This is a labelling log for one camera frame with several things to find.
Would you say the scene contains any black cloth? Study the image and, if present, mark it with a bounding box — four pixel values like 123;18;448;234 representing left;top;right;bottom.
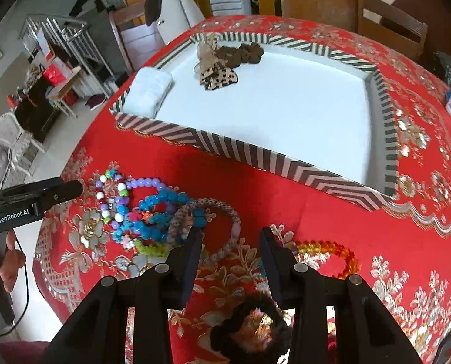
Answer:
144;0;164;27

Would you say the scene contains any white wicker chair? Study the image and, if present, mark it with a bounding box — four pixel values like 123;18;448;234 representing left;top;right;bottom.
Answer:
0;112;46;177

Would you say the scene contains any leopard print bow clip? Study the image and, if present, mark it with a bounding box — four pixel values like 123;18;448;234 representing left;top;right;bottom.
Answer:
200;66;240;92

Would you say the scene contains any metal rack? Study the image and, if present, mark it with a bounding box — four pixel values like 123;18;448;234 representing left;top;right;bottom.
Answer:
20;13;117;100

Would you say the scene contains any light blue charm bracelet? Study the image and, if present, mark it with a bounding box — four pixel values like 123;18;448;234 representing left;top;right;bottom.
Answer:
113;212;173;244

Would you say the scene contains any red bag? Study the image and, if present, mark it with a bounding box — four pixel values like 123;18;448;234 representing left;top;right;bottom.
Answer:
42;64;68;85

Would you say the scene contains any beige bow hair clip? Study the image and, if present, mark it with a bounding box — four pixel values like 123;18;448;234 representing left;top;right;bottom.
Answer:
193;34;221;74

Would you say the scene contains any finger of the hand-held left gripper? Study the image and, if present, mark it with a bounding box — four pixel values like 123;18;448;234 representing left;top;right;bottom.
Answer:
0;177;84;213

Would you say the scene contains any green bead bracelet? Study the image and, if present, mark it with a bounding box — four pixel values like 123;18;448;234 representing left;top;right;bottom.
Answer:
133;240;170;258

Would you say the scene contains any purple bead bracelet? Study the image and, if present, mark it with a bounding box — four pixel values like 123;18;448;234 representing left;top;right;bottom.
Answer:
125;177;170;207

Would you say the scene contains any brown scrunchie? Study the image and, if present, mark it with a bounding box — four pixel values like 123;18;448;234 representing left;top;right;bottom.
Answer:
215;42;264;67

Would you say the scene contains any striped cardboard tray box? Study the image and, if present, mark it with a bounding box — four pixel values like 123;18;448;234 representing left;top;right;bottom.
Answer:
109;32;399;212

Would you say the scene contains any person's left hand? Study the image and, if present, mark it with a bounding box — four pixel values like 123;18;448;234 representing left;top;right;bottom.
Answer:
0;231;27;293

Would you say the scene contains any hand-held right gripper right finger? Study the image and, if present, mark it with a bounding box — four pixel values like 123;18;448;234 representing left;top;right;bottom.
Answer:
259;227;416;364

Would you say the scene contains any black scrunchie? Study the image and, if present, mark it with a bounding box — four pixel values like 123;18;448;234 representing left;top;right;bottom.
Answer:
209;293;293;363

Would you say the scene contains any wooden chair with grey seat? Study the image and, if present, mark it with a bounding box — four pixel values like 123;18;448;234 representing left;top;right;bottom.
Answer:
109;1;164;78

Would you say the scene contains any black cabinet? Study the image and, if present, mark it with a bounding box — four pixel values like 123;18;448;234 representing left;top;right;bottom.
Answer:
15;79;61;142

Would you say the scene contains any brown round table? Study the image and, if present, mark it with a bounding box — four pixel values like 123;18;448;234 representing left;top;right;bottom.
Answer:
391;0;451;71

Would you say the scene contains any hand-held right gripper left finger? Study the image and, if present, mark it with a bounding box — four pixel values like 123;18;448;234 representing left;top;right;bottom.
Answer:
39;227;205;364

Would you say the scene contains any white upholstered chair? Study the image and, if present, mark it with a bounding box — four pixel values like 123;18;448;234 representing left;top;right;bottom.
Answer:
160;0;206;45

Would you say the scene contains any striped braided hair tie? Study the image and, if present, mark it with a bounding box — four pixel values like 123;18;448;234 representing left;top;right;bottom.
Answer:
167;198;242;263

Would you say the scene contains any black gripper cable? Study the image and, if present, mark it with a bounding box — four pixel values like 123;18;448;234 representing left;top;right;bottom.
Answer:
0;235;31;339

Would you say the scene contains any multicolour bead bracelet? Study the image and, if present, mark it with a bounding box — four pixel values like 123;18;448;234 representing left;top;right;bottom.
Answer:
94;170;132;238

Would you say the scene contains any wooden stool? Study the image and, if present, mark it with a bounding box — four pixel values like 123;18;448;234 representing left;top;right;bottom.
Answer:
48;66;82;119

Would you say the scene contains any blue bead bracelet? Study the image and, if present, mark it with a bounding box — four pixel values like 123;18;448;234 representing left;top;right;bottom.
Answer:
139;189;196;221

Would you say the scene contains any orange rainbow bead bracelet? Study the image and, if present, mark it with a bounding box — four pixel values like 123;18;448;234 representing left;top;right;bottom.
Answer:
293;240;361;280

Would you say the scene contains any person's maroon clothing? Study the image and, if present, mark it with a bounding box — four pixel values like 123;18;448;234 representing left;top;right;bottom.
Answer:
0;311;52;364

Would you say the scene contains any red embroidered tablecloth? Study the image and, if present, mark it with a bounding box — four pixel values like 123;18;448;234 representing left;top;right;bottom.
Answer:
32;15;451;364

